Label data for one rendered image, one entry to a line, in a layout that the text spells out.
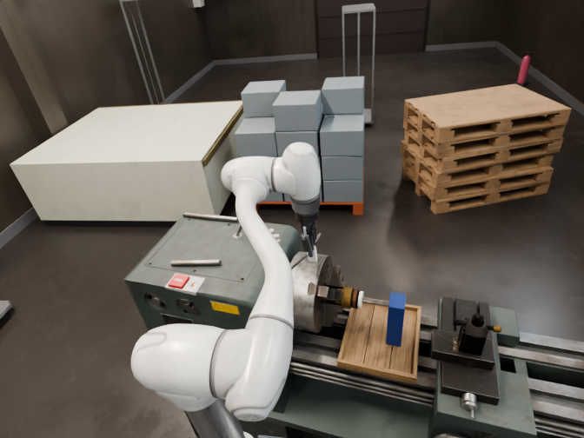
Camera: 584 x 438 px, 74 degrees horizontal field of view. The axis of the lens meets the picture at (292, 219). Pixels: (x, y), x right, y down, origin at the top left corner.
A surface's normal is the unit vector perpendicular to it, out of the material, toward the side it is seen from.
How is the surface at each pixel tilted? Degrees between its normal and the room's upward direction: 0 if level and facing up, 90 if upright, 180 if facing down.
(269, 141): 90
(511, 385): 0
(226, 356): 19
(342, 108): 90
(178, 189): 90
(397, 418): 0
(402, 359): 0
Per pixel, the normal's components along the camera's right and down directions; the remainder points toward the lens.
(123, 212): -0.15, 0.58
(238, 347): 0.00, -0.71
